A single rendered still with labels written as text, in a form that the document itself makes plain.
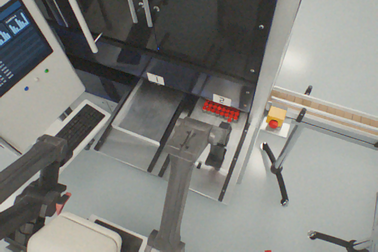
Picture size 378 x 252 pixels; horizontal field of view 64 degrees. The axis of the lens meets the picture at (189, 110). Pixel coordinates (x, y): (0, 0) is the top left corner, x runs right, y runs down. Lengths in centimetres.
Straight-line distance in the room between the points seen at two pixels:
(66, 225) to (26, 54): 79
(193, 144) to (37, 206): 53
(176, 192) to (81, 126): 99
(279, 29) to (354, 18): 259
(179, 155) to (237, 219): 157
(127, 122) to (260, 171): 119
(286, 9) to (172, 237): 70
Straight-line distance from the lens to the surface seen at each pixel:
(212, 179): 138
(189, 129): 75
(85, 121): 170
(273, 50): 107
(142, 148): 147
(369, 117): 161
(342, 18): 353
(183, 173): 74
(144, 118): 154
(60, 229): 94
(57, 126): 176
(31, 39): 146
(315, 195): 241
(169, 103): 157
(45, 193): 109
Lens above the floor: 219
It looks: 59 degrees down
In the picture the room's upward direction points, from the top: 5 degrees counter-clockwise
